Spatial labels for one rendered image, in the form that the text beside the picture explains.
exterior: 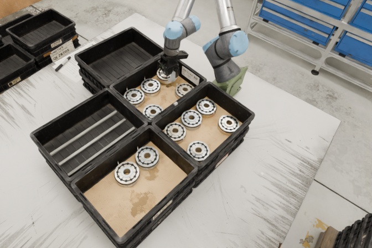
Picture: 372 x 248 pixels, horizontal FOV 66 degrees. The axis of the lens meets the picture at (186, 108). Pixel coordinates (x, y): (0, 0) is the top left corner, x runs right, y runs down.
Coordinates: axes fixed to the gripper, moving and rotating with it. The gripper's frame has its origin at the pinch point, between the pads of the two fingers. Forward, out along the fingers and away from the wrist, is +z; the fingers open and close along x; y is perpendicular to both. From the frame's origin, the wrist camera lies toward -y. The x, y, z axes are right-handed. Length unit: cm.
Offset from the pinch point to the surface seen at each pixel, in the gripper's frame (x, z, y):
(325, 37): 27, 46, -178
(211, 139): 39.9, 0.7, 11.2
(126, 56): -31.8, 6.5, 4.8
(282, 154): 68, 12, -17
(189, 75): 6.3, -2.4, -7.2
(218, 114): 32.5, 1.4, -2.7
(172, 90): 5.3, 3.6, 3.3
